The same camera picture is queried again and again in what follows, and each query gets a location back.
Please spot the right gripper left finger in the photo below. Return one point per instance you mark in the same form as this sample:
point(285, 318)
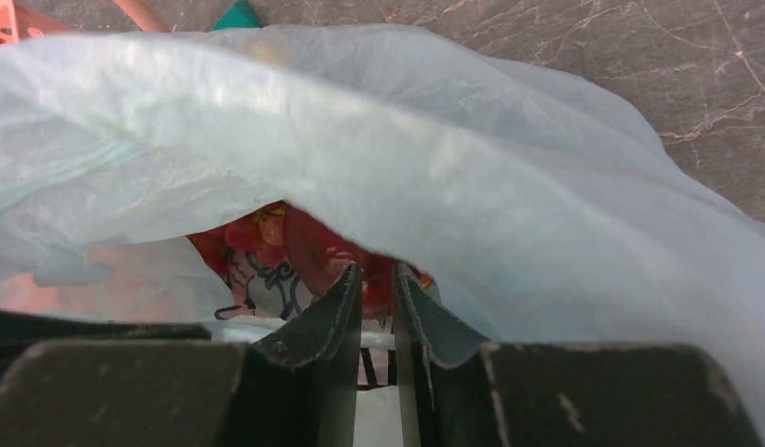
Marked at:
point(304, 374)

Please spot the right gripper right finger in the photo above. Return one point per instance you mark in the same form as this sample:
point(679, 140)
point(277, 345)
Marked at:
point(442, 385)

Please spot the red fake apple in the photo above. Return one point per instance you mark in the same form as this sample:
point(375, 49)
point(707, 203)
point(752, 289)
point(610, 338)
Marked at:
point(318, 256)

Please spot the light blue plastic bag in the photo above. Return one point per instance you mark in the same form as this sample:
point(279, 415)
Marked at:
point(545, 207)

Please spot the teal wedge block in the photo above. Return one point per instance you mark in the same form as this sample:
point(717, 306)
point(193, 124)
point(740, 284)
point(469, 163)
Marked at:
point(239, 15)

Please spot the pink tripod stand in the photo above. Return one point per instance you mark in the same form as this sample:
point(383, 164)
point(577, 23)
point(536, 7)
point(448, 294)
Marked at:
point(142, 15)

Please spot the pink plastic basket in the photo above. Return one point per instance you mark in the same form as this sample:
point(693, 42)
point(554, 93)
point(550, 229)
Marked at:
point(18, 22)

